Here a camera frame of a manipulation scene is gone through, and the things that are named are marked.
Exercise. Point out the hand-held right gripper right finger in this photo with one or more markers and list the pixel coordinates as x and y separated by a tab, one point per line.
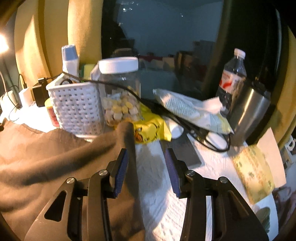
172	172

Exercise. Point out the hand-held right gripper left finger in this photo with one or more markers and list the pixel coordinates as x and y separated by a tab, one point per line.
121	172

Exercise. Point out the brown t-shirt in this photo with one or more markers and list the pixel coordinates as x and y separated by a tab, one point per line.
57	162

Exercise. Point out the dark phone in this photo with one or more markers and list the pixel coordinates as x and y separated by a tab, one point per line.
185	153

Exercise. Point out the small white bottle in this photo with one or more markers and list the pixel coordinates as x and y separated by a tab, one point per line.
177	130

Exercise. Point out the yellow snack packet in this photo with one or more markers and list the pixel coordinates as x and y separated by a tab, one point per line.
150	132

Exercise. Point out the white round case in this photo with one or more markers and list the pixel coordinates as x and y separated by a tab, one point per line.
216	141

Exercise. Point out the white plastic packet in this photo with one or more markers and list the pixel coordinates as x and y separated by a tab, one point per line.
185	104

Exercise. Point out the white plastic basket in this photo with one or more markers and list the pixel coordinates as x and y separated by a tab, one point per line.
77	109

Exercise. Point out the yellow tissue box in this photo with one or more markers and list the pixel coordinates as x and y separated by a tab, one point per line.
254	171

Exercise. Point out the red can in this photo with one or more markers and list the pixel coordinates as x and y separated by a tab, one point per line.
52	113

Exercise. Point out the clear jar with white lid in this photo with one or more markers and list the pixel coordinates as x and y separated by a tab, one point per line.
119	78

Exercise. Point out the steel tumbler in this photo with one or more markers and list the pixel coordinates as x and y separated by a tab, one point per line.
251	111

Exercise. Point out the yellow green sponge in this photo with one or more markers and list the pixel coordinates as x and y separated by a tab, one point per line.
86	71

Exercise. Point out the clear water bottle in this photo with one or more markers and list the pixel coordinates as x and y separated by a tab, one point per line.
231	76

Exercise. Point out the black charger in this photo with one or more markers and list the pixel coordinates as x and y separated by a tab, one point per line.
40	92

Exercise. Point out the white charger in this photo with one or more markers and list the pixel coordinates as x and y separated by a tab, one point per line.
25	98

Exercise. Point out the white bottle with blue cap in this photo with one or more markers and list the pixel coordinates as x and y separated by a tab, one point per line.
69	60

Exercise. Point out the yellow curtain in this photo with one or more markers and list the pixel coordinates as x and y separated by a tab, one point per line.
288	92
46	34

